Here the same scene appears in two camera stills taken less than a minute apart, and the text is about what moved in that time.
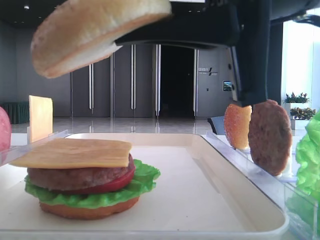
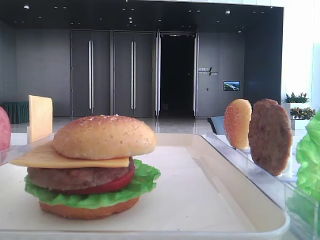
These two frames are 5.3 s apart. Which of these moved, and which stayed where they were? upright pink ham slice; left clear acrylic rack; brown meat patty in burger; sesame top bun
Moved: sesame top bun
Stayed: upright pink ham slice; brown meat patty in burger; left clear acrylic rack
